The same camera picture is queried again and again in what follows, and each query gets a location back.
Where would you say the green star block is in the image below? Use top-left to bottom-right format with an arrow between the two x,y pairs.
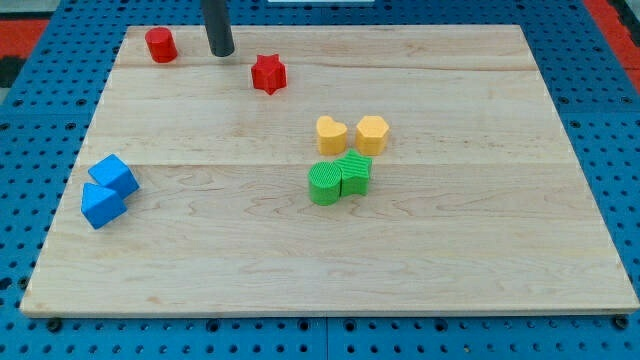
333,149 -> 372,197

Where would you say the yellow hexagon block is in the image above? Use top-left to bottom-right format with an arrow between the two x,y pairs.
355,115 -> 390,156

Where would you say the red star block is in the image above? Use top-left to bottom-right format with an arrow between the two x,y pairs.
251,54 -> 287,95

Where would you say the green cylinder block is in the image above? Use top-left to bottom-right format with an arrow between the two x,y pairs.
308,161 -> 342,206

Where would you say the yellow heart block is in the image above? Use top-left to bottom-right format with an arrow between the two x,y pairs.
316,115 -> 348,155

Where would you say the light wooden board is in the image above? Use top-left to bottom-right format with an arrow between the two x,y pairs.
21,25 -> 639,318

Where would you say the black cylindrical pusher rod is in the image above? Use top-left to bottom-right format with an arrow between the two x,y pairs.
200,0 -> 235,57

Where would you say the blue cube block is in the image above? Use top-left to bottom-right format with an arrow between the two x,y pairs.
88,154 -> 139,199

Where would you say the red cylinder block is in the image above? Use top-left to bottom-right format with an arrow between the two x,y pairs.
145,27 -> 178,63

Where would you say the blue triangle block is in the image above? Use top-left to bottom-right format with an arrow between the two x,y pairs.
81,183 -> 127,229

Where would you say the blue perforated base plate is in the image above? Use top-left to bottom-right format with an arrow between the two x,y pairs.
1,0 -> 639,359

